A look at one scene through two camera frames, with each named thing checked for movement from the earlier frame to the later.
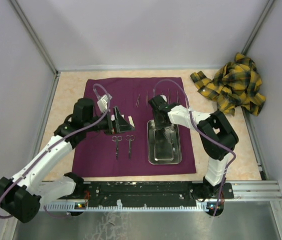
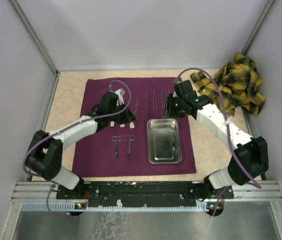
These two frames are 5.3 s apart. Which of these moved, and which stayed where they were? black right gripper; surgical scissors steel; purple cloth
Moved: black right gripper
Stayed: surgical scissors steel; purple cloth
